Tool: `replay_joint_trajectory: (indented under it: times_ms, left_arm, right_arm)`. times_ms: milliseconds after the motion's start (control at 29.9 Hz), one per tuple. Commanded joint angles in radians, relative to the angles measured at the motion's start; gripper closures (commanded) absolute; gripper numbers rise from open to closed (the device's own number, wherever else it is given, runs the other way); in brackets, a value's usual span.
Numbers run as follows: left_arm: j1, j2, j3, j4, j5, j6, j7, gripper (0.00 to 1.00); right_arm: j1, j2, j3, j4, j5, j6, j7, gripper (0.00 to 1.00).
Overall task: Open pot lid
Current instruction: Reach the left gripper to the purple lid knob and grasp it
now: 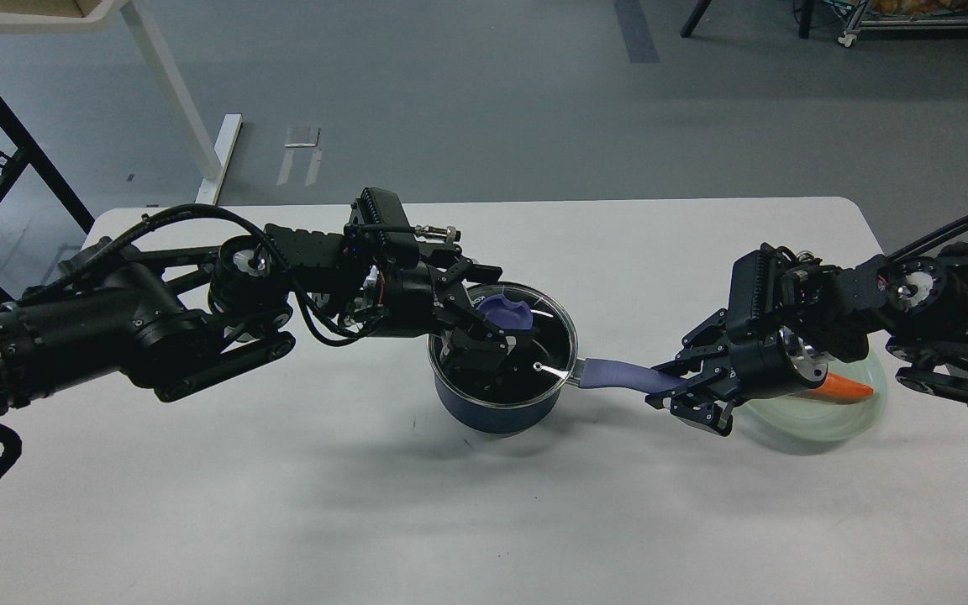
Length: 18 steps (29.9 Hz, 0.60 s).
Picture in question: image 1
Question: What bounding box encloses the white desk frame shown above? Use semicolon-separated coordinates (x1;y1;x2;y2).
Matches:
0;1;245;206

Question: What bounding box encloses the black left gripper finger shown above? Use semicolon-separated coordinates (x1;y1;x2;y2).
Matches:
440;315;512;374
434;256;503;315

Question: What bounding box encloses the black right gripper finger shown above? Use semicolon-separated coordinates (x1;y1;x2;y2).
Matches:
652;308;737;383
645;376;734;437

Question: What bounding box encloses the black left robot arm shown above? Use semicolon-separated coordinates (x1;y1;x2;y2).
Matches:
0;189;531;480

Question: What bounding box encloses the wheeled cart in background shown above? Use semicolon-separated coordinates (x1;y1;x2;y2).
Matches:
830;1;968;47

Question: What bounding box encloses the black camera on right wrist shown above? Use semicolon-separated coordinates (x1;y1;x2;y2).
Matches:
725;244;825;342

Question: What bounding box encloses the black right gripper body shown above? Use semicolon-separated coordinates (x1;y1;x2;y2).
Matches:
729;329;829;402

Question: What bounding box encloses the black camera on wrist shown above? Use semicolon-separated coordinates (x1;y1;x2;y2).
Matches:
345;187;461;269
725;244;825;342

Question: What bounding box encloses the clear green glass plate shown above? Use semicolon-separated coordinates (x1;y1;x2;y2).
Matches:
736;354;887;444

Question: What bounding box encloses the blue saucepan with handle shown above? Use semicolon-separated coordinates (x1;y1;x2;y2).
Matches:
428;282;683;435

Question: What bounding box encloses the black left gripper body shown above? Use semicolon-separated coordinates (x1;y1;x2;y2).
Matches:
366;263;461;338

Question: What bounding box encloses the glass pot lid blue knob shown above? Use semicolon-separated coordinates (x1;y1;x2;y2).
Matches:
428;281;579;409

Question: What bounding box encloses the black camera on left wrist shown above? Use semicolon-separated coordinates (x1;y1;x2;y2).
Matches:
345;187;461;269

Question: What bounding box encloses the orange toy carrot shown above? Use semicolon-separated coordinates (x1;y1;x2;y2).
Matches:
792;372;876;405

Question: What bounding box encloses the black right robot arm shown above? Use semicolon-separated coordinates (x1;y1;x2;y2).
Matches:
645;215;968;436

